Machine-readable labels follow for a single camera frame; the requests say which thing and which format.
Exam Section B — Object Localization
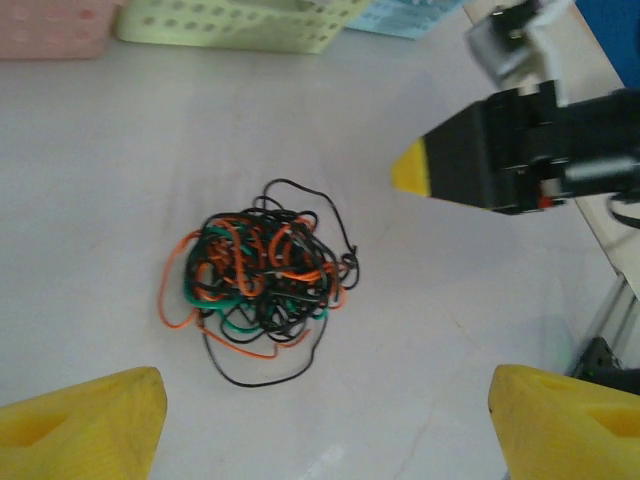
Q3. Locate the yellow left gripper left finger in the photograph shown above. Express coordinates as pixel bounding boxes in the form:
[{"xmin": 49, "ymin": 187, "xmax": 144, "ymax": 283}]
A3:
[{"xmin": 0, "ymin": 366, "xmax": 169, "ymax": 480}]

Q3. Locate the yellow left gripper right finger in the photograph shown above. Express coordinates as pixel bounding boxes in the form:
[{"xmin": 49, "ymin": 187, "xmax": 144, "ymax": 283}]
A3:
[{"xmin": 487, "ymin": 363, "xmax": 640, "ymax": 480}]

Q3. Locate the black cable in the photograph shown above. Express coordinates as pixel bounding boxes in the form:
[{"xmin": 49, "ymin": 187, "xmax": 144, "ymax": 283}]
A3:
[
  {"xmin": 201, "ymin": 309, "xmax": 331, "ymax": 389},
  {"xmin": 184, "ymin": 197, "xmax": 361, "ymax": 346},
  {"xmin": 254, "ymin": 178, "xmax": 361, "ymax": 291}
]

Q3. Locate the orange cable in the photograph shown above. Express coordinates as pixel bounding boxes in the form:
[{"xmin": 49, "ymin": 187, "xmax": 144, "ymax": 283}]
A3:
[
  {"xmin": 157, "ymin": 228, "xmax": 312, "ymax": 361},
  {"xmin": 197, "ymin": 214, "xmax": 351, "ymax": 306}
]

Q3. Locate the green cable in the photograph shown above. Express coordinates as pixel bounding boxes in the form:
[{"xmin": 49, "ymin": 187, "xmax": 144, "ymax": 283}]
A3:
[{"xmin": 183, "ymin": 224, "xmax": 331, "ymax": 344}]

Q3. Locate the blue plastic basket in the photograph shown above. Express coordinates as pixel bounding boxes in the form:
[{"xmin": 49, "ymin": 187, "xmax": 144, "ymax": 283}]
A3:
[{"xmin": 344, "ymin": 0, "xmax": 469, "ymax": 41}]

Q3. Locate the green plastic basket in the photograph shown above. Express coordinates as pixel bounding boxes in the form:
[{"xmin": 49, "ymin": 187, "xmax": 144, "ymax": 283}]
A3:
[{"xmin": 113, "ymin": 0, "xmax": 375, "ymax": 55}]

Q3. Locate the pink plastic basket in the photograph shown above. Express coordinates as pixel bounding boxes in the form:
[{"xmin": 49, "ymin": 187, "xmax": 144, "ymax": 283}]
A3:
[{"xmin": 0, "ymin": 0, "xmax": 125, "ymax": 61}]

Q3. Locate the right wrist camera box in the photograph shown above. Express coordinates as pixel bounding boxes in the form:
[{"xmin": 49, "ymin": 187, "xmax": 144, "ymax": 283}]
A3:
[{"xmin": 463, "ymin": 0, "xmax": 576, "ymax": 107}]

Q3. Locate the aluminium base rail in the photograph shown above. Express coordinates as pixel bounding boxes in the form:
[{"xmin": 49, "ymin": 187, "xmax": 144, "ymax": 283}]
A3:
[{"xmin": 574, "ymin": 273, "xmax": 640, "ymax": 374}]

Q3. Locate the blue floral wall panel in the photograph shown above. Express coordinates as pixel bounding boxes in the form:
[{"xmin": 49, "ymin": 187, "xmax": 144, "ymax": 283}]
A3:
[{"xmin": 574, "ymin": 0, "xmax": 640, "ymax": 90}]

